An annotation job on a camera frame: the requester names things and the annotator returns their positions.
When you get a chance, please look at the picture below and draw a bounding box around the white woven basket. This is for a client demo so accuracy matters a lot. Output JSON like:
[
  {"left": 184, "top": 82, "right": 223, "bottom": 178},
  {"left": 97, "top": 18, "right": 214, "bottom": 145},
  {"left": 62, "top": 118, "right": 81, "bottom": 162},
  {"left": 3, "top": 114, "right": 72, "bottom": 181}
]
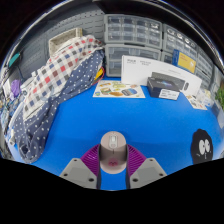
[{"left": 48, "top": 27, "right": 83, "bottom": 56}]

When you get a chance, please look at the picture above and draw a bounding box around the purple crumpled bag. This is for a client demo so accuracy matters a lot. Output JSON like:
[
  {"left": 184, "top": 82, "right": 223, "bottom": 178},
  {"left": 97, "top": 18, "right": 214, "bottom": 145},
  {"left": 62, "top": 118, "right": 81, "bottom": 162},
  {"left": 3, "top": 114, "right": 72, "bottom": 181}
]
[{"left": 9, "top": 79, "right": 23, "bottom": 99}]

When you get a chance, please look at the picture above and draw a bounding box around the white carton box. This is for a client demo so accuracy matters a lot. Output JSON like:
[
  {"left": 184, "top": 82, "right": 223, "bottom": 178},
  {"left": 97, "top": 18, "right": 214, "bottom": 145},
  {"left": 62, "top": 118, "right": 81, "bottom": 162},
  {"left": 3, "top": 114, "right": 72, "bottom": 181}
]
[{"left": 196, "top": 88, "right": 214, "bottom": 108}]

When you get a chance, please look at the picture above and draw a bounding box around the small black box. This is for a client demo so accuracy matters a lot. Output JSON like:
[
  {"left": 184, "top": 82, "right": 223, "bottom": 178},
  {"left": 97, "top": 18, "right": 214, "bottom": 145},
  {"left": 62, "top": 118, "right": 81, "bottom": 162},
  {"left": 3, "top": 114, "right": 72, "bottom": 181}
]
[{"left": 146, "top": 76, "right": 181, "bottom": 101}]

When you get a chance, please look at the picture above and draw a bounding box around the yellow and blue box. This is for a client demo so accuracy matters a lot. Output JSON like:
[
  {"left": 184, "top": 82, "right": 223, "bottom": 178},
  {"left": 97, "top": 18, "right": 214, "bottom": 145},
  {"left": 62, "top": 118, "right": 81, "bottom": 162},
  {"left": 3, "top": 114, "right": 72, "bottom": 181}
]
[{"left": 172, "top": 49, "right": 198, "bottom": 74}]

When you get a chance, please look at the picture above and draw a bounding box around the navy polka dot cloth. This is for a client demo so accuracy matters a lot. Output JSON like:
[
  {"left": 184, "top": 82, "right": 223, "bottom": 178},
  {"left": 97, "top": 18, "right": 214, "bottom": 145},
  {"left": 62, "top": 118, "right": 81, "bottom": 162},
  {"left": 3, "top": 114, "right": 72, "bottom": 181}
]
[{"left": 11, "top": 49, "right": 106, "bottom": 164}]

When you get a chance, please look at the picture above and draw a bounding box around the teal wall-mounted tool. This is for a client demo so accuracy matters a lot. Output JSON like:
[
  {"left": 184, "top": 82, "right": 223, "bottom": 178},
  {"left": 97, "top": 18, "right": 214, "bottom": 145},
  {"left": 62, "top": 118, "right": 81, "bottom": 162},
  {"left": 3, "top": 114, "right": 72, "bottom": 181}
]
[{"left": 8, "top": 52, "right": 22, "bottom": 68}]

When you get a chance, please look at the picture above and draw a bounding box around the printed picture sheet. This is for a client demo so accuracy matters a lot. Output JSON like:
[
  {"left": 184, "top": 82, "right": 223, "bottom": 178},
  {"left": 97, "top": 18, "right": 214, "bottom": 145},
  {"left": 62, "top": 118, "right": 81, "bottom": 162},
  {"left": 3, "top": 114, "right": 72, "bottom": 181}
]
[
  {"left": 92, "top": 79, "right": 147, "bottom": 99},
  {"left": 183, "top": 93, "right": 209, "bottom": 111}
]

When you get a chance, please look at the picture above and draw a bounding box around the dark wall shelf unit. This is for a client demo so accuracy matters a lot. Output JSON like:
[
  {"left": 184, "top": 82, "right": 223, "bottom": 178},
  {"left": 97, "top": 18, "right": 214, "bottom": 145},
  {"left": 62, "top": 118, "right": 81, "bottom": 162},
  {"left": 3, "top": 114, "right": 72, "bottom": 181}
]
[{"left": 93, "top": 0, "right": 214, "bottom": 48}]

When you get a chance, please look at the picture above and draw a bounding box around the red blue checkered cloth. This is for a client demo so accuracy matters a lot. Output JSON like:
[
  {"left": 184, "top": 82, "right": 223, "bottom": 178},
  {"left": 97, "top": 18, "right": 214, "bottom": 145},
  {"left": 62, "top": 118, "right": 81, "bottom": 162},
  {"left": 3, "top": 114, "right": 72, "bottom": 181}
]
[{"left": 21, "top": 34, "right": 105, "bottom": 121}]

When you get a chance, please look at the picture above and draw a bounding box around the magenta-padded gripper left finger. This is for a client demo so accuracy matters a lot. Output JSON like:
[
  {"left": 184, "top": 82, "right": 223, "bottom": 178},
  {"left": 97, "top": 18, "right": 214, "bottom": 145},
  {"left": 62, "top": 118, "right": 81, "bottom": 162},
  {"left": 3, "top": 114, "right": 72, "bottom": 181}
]
[{"left": 59, "top": 143, "right": 103, "bottom": 190}]

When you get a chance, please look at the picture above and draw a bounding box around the yellow red small item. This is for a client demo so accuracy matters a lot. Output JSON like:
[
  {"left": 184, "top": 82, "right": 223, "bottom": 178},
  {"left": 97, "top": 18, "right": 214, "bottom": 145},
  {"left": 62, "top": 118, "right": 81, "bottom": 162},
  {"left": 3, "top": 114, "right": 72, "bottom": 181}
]
[{"left": 94, "top": 67, "right": 106, "bottom": 82}]

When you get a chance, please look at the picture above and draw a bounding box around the long white keyboard box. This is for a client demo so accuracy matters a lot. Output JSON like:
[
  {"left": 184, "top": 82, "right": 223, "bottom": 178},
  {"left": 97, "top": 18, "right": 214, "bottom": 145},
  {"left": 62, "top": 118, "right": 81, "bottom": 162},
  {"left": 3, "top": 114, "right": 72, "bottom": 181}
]
[{"left": 120, "top": 54, "right": 203, "bottom": 98}]

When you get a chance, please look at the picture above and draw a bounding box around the black round mouse pad with eyes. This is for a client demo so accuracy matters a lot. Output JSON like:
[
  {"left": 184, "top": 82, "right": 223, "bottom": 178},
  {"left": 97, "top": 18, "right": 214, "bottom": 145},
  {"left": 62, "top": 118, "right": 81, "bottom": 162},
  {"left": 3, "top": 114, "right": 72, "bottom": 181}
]
[{"left": 190, "top": 128, "right": 214, "bottom": 165}]

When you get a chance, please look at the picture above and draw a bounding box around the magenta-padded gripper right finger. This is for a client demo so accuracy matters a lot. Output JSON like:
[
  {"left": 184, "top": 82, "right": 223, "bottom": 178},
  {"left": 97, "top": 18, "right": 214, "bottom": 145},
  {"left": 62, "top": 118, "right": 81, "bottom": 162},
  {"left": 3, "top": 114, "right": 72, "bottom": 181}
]
[{"left": 125, "top": 143, "right": 168, "bottom": 190}]

